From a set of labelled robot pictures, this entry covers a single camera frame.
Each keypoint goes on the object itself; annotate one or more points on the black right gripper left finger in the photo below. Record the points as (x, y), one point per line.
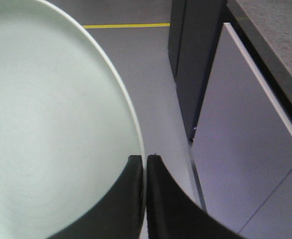
(119, 214)

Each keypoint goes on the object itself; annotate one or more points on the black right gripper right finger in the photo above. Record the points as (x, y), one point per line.
(171, 214)

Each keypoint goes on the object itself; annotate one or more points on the pale green round plate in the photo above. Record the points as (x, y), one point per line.
(67, 123)

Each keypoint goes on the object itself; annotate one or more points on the grey right counter cabinet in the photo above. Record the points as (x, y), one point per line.
(243, 144)

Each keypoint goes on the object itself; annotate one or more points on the dark grey pillar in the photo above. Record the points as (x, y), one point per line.
(195, 27)

